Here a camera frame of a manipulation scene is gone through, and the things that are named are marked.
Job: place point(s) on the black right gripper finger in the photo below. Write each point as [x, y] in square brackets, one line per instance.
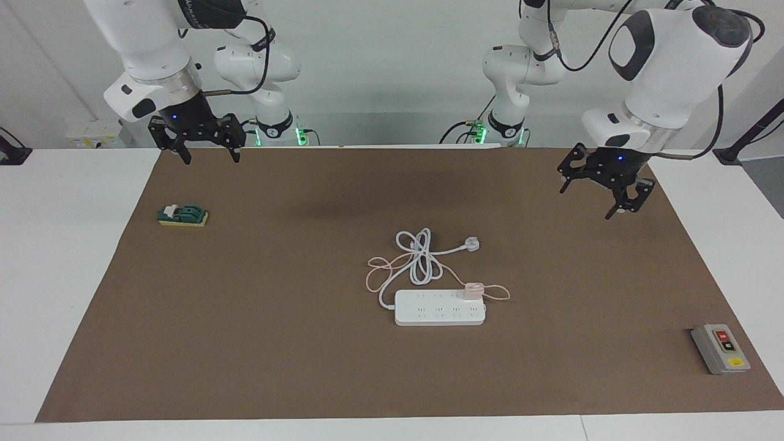
[184, 152]
[234, 152]

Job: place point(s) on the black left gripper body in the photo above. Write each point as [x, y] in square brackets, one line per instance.
[609, 166]

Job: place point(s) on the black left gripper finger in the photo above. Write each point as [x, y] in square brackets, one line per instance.
[565, 182]
[631, 199]

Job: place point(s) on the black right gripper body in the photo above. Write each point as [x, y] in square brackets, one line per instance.
[191, 121]

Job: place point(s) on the pink charger adapter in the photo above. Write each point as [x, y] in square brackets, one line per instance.
[473, 290]

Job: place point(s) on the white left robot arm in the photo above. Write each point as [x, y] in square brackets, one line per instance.
[667, 67]

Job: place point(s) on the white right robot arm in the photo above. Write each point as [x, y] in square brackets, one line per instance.
[147, 43]

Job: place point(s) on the white power strip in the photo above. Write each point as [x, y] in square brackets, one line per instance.
[440, 309]

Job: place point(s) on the black slanted stand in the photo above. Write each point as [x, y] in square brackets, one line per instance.
[750, 131]

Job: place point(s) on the black table clamp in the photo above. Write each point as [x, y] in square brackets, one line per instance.
[13, 153]

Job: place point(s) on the brown table mat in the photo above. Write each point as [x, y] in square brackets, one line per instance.
[306, 355]

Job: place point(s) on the green knife switch yellow base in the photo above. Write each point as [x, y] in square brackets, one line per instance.
[184, 215]

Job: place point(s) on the white wall outlet box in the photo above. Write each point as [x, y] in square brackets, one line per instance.
[95, 136]

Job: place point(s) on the grey on-off switch box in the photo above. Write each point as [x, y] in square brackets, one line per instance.
[721, 349]

